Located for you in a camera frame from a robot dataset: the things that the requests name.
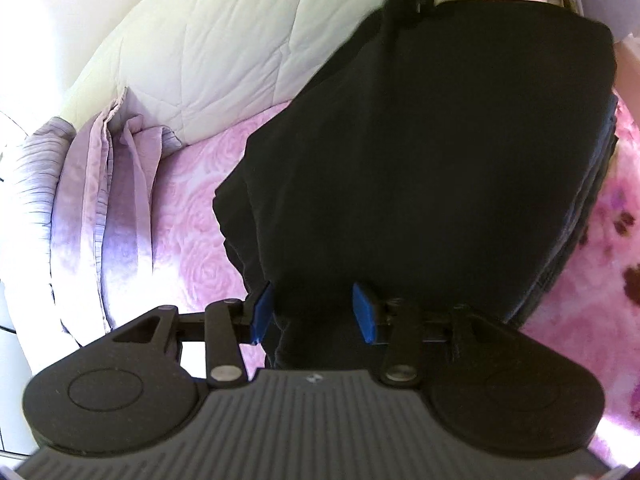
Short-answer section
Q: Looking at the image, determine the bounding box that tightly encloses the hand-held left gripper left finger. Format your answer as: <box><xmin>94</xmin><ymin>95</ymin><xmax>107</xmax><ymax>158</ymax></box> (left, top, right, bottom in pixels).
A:
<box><xmin>112</xmin><ymin>280</ymin><xmax>275</xmax><ymax>390</ymax></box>

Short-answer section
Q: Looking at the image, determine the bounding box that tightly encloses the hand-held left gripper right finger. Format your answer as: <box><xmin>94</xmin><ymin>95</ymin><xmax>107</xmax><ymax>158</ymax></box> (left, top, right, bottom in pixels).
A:
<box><xmin>351</xmin><ymin>282</ymin><xmax>526</xmax><ymax>386</ymax></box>

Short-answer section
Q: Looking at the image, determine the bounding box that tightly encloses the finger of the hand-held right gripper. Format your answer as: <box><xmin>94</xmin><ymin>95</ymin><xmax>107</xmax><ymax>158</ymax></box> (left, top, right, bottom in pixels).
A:
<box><xmin>406</xmin><ymin>0</ymin><xmax>440</xmax><ymax>28</ymax></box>

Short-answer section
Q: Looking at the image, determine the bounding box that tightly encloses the black knit sweater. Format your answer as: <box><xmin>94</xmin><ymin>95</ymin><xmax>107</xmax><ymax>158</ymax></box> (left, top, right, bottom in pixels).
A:
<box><xmin>212</xmin><ymin>0</ymin><xmax>617</xmax><ymax>368</ymax></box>

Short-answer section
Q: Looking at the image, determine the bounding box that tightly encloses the lilac pillowcase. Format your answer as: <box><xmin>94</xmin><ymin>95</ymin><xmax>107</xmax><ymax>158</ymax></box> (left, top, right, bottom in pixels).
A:
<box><xmin>50</xmin><ymin>87</ymin><xmax>183</xmax><ymax>348</ymax></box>

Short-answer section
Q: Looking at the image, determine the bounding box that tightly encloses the cream quilt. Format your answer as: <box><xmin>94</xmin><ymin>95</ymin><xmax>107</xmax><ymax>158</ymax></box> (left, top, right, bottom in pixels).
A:
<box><xmin>65</xmin><ymin>0</ymin><xmax>416</xmax><ymax>148</ymax></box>

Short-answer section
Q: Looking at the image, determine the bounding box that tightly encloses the pink blanket with dark prints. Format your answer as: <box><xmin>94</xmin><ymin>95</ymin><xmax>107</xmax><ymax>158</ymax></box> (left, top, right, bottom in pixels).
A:
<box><xmin>520</xmin><ymin>90</ymin><xmax>640</xmax><ymax>471</ymax></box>

